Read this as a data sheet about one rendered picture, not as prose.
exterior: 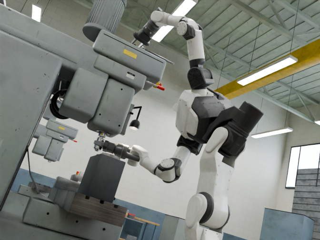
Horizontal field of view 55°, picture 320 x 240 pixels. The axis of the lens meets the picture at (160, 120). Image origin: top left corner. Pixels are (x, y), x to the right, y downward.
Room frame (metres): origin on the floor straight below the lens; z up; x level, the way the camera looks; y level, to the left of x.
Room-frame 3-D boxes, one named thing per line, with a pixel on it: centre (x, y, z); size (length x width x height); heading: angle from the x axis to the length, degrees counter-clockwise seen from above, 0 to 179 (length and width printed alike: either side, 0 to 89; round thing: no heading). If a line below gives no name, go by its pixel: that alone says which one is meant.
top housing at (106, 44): (1.84, 0.33, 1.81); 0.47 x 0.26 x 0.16; 109
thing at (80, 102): (1.78, 0.50, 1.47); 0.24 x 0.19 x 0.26; 19
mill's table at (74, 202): (1.90, 0.33, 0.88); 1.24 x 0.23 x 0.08; 19
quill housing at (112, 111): (1.84, 0.32, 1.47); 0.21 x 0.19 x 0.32; 19
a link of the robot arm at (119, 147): (1.85, 0.22, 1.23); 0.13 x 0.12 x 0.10; 5
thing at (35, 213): (1.84, 0.31, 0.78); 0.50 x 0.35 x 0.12; 109
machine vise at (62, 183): (2.00, 0.34, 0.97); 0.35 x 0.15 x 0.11; 108
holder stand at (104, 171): (1.45, 0.19, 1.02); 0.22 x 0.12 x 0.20; 21
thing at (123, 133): (1.88, 0.21, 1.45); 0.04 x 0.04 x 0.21; 19
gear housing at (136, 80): (1.83, 0.35, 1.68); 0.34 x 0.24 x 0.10; 109
